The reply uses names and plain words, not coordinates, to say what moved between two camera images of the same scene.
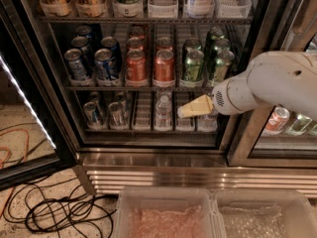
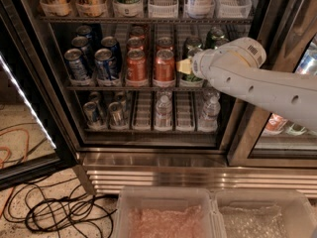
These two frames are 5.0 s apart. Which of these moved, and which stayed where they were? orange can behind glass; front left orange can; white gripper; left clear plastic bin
Moved: white gripper
Stayed: orange can behind glass; left clear plastic bin; front left orange can
